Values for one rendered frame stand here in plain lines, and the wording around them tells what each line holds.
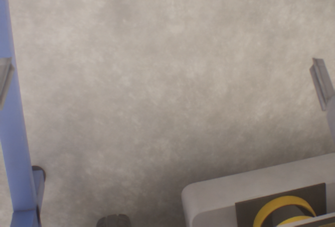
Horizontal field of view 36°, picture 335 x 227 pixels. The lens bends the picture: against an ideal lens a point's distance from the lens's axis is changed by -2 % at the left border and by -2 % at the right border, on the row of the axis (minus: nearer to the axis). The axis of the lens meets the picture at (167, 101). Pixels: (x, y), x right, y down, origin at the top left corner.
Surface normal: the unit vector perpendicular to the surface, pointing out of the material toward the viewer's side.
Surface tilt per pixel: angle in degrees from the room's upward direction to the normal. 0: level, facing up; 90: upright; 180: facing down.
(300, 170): 90
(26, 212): 90
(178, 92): 0
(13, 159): 0
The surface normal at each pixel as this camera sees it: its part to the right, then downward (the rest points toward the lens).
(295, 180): -0.15, -0.92
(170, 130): 0.13, 0.33
